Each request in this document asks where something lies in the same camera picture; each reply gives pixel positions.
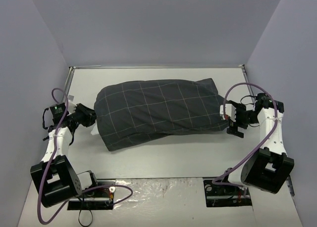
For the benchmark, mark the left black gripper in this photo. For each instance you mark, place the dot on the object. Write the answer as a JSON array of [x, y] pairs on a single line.
[[87, 115]]

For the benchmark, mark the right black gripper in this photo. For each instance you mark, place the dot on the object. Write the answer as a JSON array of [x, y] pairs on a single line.
[[236, 118]]

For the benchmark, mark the white pillow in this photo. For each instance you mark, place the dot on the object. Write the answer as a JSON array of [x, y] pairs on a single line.
[[95, 130]]

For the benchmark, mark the dark grey checked pillowcase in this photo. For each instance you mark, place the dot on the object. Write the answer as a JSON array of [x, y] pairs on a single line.
[[136, 112]]

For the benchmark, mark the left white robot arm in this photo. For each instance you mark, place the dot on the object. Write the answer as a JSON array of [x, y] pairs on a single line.
[[54, 177]]

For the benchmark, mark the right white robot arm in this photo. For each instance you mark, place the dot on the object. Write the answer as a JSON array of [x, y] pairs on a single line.
[[268, 167]]

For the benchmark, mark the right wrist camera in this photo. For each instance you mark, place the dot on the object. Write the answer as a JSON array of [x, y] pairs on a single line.
[[228, 111]]

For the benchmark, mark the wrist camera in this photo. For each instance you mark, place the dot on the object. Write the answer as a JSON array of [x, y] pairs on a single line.
[[228, 111], [71, 104]]

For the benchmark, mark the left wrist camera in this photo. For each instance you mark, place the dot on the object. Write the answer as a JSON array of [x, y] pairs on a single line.
[[71, 104]]

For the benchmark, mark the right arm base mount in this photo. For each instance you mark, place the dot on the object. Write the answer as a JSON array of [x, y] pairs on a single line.
[[219, 196]]

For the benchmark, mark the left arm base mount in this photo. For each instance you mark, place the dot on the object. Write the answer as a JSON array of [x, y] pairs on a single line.
[[99, 199]]

